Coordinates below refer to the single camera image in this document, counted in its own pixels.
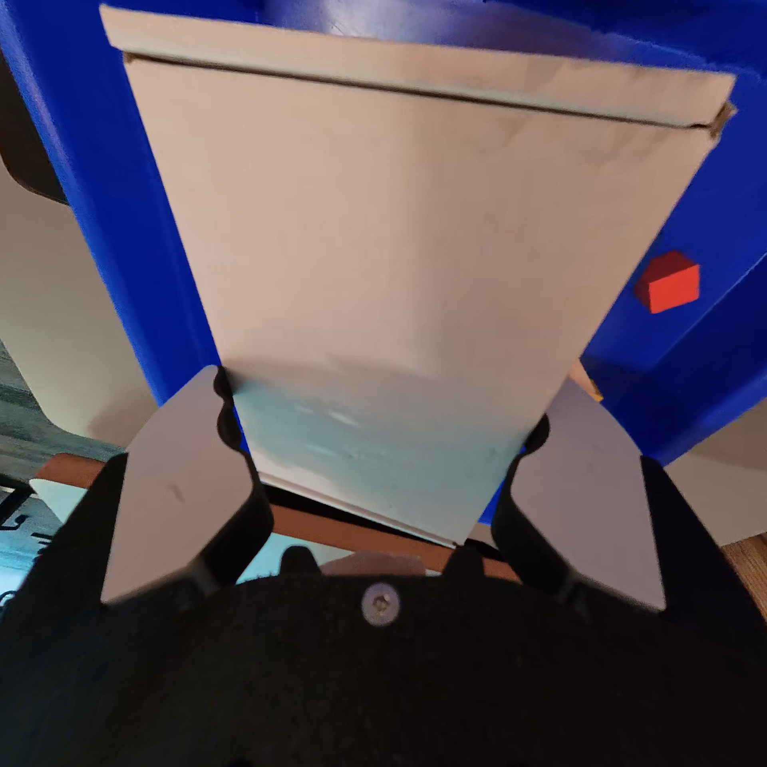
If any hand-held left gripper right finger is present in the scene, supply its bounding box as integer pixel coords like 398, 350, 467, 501
490, 379, 668, 612

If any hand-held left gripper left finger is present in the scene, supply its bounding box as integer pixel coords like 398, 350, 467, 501
99, 364, 275, 594

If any blue plastic bin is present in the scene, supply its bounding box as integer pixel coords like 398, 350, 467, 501
0, 0, 767, 525

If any white cardboard box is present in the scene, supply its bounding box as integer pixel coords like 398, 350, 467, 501
99, 3, 738, 547

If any natural wooden cube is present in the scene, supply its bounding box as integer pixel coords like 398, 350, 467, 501
569, 358, 605, 403

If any red wooden cube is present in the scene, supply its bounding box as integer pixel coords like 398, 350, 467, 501
634, 250, 701, 315

